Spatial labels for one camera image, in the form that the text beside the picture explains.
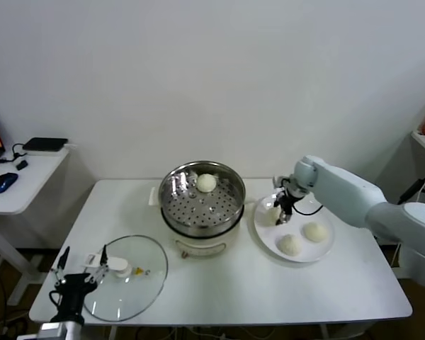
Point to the blue computer mouse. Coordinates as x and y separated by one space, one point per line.
3 182

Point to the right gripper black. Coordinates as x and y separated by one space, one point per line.
290 196

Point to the white steamed baozi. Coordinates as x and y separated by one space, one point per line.
271 216
289 245
206 183
315 232

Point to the small black adapter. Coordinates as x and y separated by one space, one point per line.
21 165

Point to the white side table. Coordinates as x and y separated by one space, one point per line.
25 191

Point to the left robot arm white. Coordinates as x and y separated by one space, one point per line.
74 331

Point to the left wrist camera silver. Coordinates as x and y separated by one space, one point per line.
53 331

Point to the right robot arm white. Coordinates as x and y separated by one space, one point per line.
340 191

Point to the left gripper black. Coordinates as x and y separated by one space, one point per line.
74 288

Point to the stainless steel steamer basket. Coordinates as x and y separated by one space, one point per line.
202 209

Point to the white round plate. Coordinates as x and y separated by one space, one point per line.
311 253

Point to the flat black box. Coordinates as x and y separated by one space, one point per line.
44 144

